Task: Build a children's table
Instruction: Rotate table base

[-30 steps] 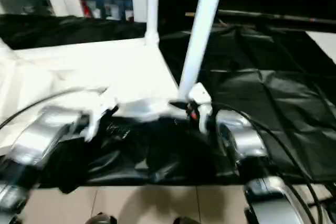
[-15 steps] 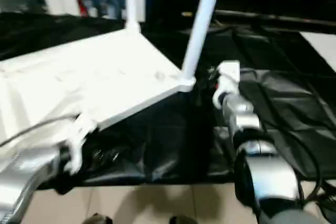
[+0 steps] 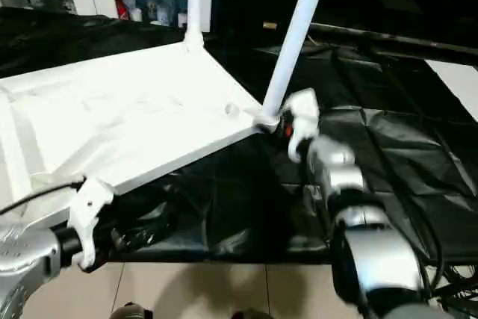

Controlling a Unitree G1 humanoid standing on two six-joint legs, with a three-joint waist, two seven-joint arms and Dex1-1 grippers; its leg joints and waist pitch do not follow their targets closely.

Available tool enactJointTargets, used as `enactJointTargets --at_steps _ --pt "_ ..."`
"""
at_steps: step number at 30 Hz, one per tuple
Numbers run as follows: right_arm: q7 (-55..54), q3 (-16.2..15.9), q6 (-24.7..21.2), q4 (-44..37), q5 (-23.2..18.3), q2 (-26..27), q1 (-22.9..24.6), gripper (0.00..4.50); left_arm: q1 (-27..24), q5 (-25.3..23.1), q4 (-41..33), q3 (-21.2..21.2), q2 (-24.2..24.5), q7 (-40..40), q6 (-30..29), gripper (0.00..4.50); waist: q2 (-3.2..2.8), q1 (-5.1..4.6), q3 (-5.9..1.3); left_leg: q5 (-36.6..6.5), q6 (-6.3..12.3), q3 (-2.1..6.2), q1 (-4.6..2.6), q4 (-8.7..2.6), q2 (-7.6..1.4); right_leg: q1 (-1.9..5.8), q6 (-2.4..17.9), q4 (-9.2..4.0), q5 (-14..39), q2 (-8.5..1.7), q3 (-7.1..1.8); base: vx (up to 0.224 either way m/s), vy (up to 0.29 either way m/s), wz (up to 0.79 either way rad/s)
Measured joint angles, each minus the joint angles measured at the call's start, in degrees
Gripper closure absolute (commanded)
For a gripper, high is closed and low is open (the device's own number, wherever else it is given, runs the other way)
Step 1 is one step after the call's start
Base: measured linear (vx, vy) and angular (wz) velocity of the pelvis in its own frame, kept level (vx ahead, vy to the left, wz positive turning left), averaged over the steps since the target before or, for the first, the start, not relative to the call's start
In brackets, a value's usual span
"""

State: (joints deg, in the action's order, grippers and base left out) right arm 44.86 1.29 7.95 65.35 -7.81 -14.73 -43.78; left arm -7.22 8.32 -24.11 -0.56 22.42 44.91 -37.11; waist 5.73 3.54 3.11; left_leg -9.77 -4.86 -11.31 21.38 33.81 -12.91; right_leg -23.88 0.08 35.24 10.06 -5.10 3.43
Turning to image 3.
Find white plastic table top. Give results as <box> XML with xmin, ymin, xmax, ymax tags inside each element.
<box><xmin>0</xmin><ymin>41</ymin><xmax>282</xmax><ymax>230</ymax></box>

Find dark metal rod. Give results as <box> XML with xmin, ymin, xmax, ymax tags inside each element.
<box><xmin>309</xmin><ymin>22</ymin><xmax>478</xmax><ymax>66</ymax></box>

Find dark right robot foot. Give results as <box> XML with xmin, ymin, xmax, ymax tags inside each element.
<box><xmin>231</xmin><ymin>307</ymin><xmax>273</xmax><ymax>319</ymax></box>

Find white flat object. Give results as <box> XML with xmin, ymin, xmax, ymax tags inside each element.
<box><xmin>425</xmin><ymin>59</ymin><xmax>478</xmax><ymax>122</ymax></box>

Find black left camera cable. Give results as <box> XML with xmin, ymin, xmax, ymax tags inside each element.
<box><xmin>0</xmin><ymin>180</ymin><xmax>86</xmax><ymax>215</ymax></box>

